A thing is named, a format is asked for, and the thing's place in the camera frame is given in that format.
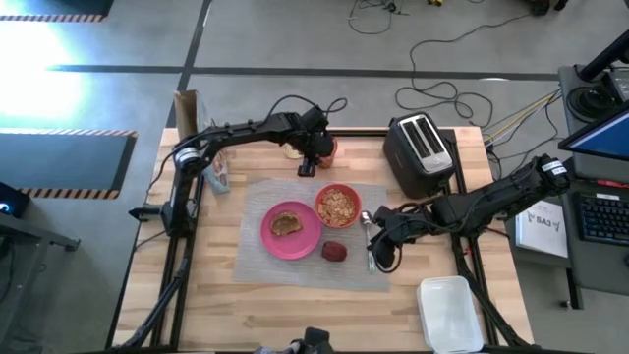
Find orange cup with juice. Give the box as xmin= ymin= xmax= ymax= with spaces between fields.
xmin=317 ymin=137 xmax=339 ymax=170

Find silver metal spoon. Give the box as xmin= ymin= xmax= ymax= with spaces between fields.
xmin=360 ymin=209 xmax=377 ymax=275

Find orange plastic bowl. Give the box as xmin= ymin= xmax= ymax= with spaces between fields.
xmin=314 ymin=183 xmax=364 ymax=230

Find brown toast slice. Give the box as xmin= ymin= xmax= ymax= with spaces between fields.
xmin=268 ymin=210 xmax=304 ymax=237

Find pink plastic plate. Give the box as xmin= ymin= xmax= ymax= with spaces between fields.
xmin=259 ymin=200 xmax=323 ymax=261

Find grey woven placemat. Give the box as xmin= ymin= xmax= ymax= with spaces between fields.
xmin=232 ymin=177 xmax=392 ymax=292

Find cinnamon squares cereal box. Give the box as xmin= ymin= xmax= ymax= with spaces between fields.
xmin=173 ymin=89 xmax=231 ymax=194

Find brown cereal squares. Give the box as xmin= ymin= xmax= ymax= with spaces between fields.
xmin=317 ymin=189 xmax=358 ymax=227

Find black two-slot toaster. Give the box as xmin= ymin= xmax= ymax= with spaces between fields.
xmin=382 ymin=112 xmax=456 ymax=199

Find white plastic container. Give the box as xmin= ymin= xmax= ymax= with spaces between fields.
xmin=416 ymin=275 xmax=486 ymax=354

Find white printed paper sheet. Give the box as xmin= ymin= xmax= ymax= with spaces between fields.
xmin=514 ymin=205 xmax=570 ymax=260

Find grey side desk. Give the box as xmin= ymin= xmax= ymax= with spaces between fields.
xmin=505 ymin=63 xmax=629 ymax=296

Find black computer keyboard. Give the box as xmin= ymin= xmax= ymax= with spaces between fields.
xmin=578 ymin=194 xmax=629 ymax=247

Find computer monitor with blue screen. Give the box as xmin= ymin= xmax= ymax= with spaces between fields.
xmin=558 ymin=105 xmax=629 ymax=162

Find black hazard-striped floor mat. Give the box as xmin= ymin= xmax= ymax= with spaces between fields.
xmin=0 ymin=0 xmax=115 ymax=24
xmin=0 ymin=128 xmax=139 ymax=201

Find black monitor pole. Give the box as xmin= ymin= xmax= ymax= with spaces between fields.
xmin=577 ymin=29 xmax=629 ymax=83

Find grey metal stand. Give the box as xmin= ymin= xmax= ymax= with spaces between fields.
xmin=0 ymin=210 xmax=83 ymax=354

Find black device with blue light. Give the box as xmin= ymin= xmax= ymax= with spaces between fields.
xmin=0 ymin=181 xmax=30 ymax=218

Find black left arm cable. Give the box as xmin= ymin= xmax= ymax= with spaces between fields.
xmin=264 ymin=94 xmax=349 ymax=124

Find short black floor cable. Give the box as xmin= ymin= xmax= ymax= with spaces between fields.
xmin=348 ymin=0 xmax=409 ymax=35

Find long black floor cable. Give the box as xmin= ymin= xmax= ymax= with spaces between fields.
xmin=395 ymin=12 xmax=532 ymax=129

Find yellow cable bundle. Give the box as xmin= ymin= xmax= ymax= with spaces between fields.
xmin=484 ymin=90 xmax=561 ymax=147

